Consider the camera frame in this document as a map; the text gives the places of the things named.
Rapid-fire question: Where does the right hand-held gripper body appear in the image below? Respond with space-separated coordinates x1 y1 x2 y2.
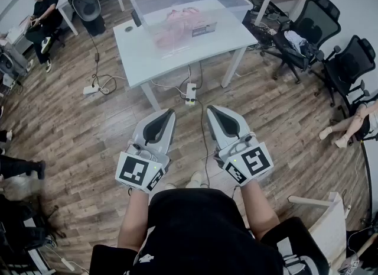
214 133 274 187

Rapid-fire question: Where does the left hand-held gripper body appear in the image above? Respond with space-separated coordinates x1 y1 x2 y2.
115 142 171 193

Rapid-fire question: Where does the pink garment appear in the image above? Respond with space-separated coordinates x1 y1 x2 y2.
155 7 205 50

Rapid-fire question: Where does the person's right forearm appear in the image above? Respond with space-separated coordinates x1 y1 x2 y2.
240 179 281 241

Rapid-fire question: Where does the person's left forearm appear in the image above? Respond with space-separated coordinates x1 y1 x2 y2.
117 189 152 250

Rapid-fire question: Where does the person's beige shoe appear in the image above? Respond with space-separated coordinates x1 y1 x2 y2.
185 170 205 189

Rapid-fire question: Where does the person's black clothing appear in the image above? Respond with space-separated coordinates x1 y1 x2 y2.
90 187 330 275

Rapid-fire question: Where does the crumpled light blue garment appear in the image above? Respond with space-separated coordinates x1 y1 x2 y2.
284 30 308 53

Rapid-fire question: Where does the white side table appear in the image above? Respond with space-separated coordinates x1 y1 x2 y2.
288 192 348 272

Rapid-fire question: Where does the black mesh office chair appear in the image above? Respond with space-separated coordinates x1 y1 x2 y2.
271 0 342 85
312 35 377 118

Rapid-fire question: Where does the black equipment pile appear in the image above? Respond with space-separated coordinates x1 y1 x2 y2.
0 193 64 275

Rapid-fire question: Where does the black power cable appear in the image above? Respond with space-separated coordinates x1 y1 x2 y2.
193 98 211 187

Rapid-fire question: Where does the black cable with adapter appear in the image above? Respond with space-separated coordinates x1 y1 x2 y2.
87 30 118 95

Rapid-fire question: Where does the tangle of black cables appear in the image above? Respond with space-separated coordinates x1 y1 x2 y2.
250 10 285 53

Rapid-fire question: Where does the thin white cable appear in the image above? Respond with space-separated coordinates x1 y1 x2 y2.
344 143 366 220

